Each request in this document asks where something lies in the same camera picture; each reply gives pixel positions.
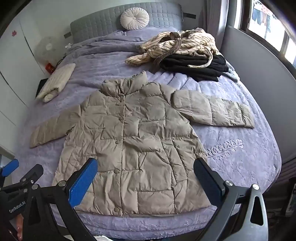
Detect grey quilted headboard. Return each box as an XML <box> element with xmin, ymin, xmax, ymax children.
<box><xmin>70</xmin><ymin>3</ymin><xmax>184</xmax><ymax>44</ymax></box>

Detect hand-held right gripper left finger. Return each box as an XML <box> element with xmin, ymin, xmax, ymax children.
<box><xmin>22</xmin><ymin>158</ymin><xmax>98</xmax><ymax>241</ymax></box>

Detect folded beige striped cloth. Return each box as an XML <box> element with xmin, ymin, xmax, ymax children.
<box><xmin>36</xmin><ymin>63</ymin><xmax>76</xmax><ymax>103</ymax></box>

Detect lavender bed blanket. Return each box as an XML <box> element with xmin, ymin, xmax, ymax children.
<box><xmin>13</xmin><ymin>27</ymin><xmax>284</xmax><ymax>240</ymax></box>

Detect cream fabric belt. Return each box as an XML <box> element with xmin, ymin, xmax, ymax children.
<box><xmin>188</xmin><ymin>49</ymin><xmax>213</xmax><ymax>68</ymax></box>

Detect cream striped garment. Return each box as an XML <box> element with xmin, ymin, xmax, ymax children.
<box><xmin>125</xmin><ymin>28</ymin><xmax>220</xmax><ymax>68</ymax></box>

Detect round white cushion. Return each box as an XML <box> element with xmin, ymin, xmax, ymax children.
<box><xmin>120</xmin><ymin>8</ymin><xmax>150</xmax><ymax>31</ymax></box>

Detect light grey garment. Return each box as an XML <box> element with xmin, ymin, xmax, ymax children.
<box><xmin>223</xmin><ymin>61</ymin><xmax>241</xmax><ymax>82</ymax></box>

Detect beige puffer jacket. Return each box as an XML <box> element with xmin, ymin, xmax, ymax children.
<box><xmin>30</xmin><ymin>71</ymin><xmax>255</xmax><ymax>216</ymax></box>

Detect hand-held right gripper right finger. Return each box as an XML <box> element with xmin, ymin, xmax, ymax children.
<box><xmin>193</xmin><ymin>158</ymin><xmax>264</xmax><ymax>241</ymax></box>

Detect white table fan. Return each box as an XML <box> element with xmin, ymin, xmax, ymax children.
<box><xmin>36</xmin><ymin>38</ymin><xmax>56</xmax><ymax>66</ymax></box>

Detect black folded garment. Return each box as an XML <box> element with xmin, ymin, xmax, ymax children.
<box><xmin>159</xmin><ymin>54</ymin><xmax>229</xmax><ymax>82</ymax></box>

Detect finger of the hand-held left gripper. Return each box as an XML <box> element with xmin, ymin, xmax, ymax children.
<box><xmin>0</xmin><ymin>159</ymin><xmax>19</xmax><ymax>184</ymax></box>
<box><xmin>0</xmin><ymin>164</ymin><xmax>44</xmax><ymax>193</ymax></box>

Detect person's left hand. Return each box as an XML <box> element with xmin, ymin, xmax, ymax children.
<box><xmin>7</xmin><ymin>213</ymin><xmax>24</xmax><ymax>241</ymax></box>

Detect hanging clothes outside window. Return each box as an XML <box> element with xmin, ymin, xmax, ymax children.
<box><xmin>252</xmin><ymin>4</ymin><xmax>273</xmax><ymax>33</ymax></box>

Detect grey brown scarf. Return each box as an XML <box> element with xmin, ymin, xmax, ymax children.
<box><xmin>153</xmin><ymin>32</ymin><xmax>185</xmax><ymax>67</ymax></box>

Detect white wardrobe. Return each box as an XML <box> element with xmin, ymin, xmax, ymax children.
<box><xmin>0</xmin><ymin>14</ymin><xmax>48</xmax><ymax>153</ymax></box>

